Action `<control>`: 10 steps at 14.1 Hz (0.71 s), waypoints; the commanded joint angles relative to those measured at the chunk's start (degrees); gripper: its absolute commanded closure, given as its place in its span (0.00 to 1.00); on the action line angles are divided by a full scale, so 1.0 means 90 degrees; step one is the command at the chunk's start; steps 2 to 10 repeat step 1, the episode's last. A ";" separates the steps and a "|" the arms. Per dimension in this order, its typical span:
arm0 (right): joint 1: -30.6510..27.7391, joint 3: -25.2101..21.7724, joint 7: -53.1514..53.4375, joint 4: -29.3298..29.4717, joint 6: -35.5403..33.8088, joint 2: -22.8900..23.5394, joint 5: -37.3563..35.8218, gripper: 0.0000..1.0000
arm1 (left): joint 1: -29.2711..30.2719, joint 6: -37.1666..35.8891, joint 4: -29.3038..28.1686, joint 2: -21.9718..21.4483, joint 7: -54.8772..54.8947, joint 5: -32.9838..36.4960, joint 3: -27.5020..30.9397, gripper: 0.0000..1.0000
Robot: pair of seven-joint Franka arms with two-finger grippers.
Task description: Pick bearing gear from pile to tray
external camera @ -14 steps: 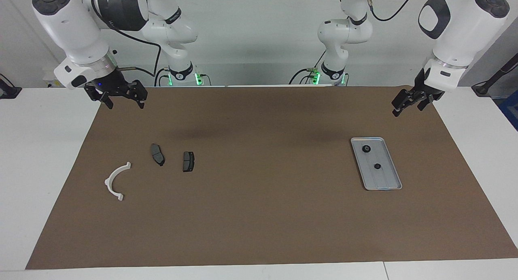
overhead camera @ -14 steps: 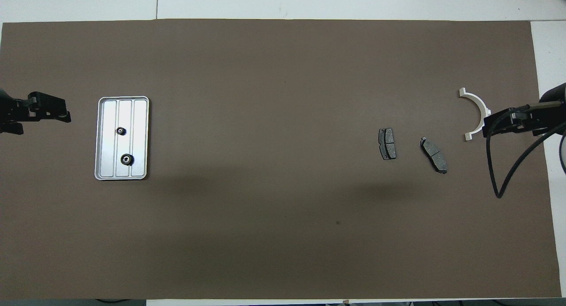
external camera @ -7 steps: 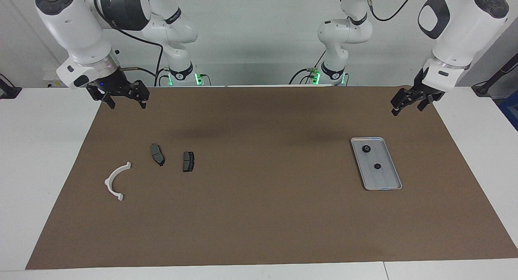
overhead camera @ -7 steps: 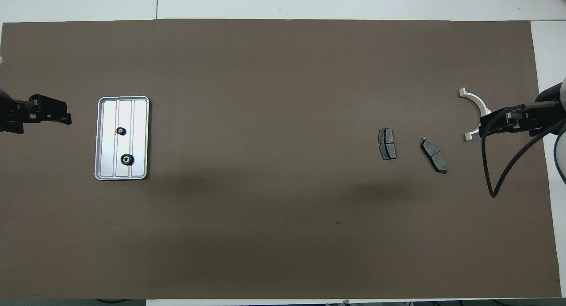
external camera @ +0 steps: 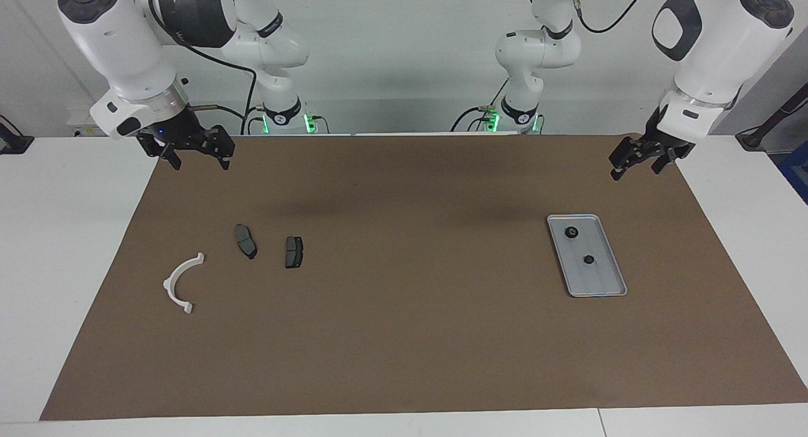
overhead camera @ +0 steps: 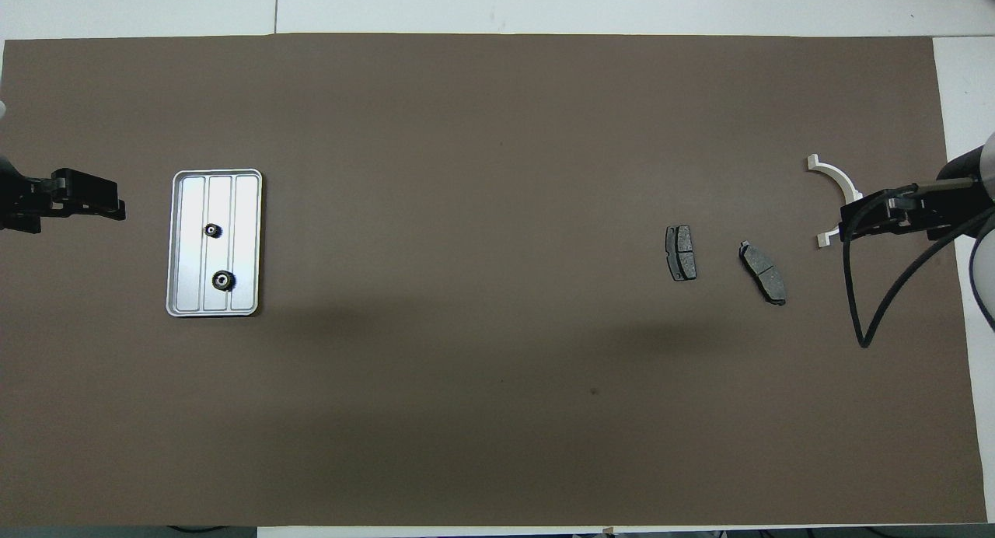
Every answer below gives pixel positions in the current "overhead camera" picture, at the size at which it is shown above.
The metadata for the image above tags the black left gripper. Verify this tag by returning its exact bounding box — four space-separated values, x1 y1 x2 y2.
0 157 127 233

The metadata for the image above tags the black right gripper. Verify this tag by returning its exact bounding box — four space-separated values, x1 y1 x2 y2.
840 192 972 241

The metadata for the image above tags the silver metal tray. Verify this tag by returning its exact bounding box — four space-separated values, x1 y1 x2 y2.
166 169 264 318

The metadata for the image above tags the curved dark brake pad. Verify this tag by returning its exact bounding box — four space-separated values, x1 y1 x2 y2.
738 241 787 306

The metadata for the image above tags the rectangular dark brake pad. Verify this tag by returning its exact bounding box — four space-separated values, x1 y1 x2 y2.
665 225 698 282

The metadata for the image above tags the brown table mat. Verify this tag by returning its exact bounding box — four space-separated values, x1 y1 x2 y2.
0 33 988 527

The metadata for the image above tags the white semicircular bracket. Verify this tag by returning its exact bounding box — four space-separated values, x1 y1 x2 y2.
807 154 862 249

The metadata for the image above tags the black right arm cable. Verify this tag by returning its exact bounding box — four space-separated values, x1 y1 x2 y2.
840 177 995 349

